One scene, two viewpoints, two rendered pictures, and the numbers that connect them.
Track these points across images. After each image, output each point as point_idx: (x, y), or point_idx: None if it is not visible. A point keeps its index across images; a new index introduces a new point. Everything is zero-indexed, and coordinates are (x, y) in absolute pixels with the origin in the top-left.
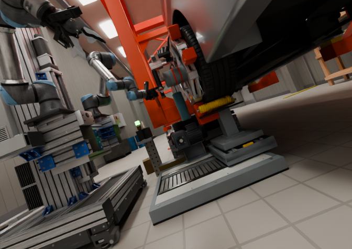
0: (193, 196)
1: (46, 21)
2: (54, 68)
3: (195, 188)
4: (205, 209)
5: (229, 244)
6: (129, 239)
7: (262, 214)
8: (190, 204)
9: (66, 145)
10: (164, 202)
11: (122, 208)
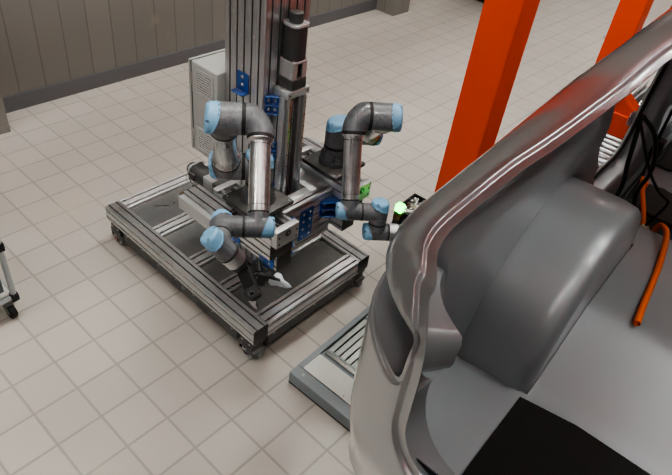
0: (330, 407)
1: None
2: (297, 89)
3: (342, 402)
4: (328, 427)
5: (293, 473)
6: (264, 369)
7: None
8: (325, 407)
9: (253, 248)
10: (310, 377)
11: (281, 330)
